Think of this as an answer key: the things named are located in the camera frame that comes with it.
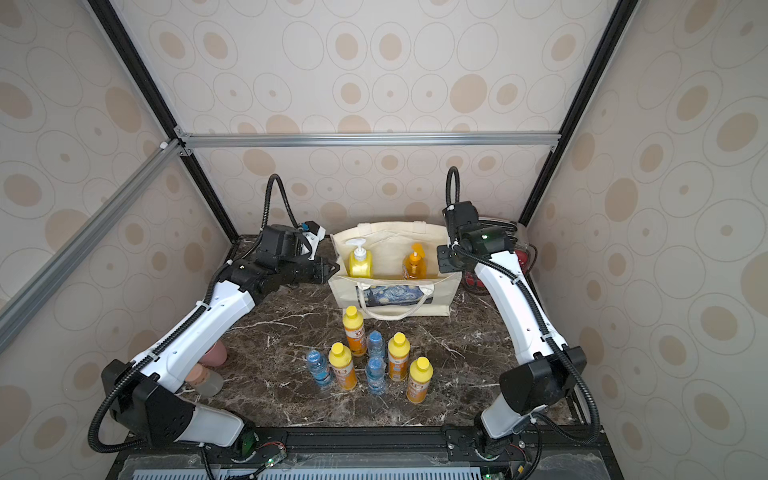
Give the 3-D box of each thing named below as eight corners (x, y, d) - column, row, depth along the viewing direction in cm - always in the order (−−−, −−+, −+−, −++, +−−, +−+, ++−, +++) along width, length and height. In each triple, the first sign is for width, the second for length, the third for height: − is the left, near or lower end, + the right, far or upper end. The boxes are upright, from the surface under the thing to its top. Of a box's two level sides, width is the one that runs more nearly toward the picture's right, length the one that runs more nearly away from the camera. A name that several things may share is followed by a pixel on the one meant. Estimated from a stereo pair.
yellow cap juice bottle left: (339, 390, 84) (325, 358, 66) (340, 377, 86) (327, 342, 68) (356, 390, 84) (347, 358, 66) (357, 377, 86) (348, 342, 68)
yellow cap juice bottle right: (411, 409, 81) (417, 380, 63) (404, 394, 84) (408, 362, 66) (425, 402, 82) (435, 371, 65) (418, 387, 85) (426, 354, 67)
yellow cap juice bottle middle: (387, 385, 85) (387, 352, 67) (387, 368, 88) (387, 332, 71) (406, 385, 85) (410, 352, 67) (405, 368, 88) (409, 332, 71)
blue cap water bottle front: (368, 393, 84) (364, 372, 71) (372, 378, 87) (369, 355, 74) (383, 397, 83) (382, 376, 70) (386, 381, 86) (386, 358, 73)
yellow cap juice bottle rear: (351, 356, 91) (341, 318, 73) (356, 344, 93) (348, 304, 75) (364, 360, 90) (358, 322, 72) (368, 347, 93) (363, 308, 75)
